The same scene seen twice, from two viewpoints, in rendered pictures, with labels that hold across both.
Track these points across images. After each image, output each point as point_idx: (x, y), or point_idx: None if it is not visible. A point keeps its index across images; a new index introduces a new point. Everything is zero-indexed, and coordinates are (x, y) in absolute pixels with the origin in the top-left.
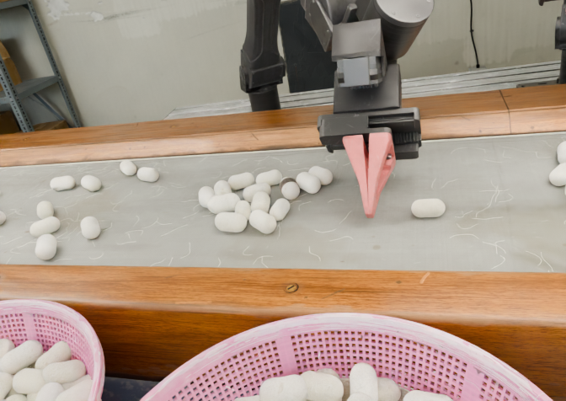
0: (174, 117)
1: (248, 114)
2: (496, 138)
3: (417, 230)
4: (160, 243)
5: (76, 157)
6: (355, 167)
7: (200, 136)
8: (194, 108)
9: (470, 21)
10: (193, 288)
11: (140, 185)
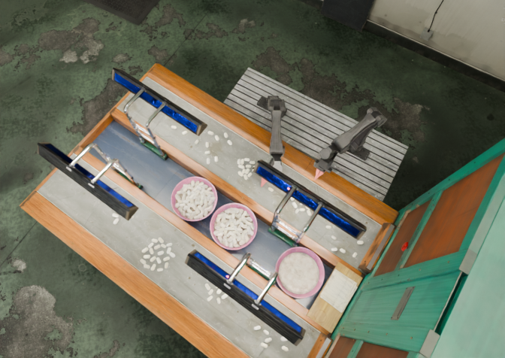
0: (246, 77)
1: (259, 128)
2: (299, 174)
3: (267, 192)
4: (228, 170)
5: (213, 116)
6: (261, 180)
7: (244, 133)
8: (254, 74)
9: (437, 8)
10: (230, 190)
11: (227, 144)
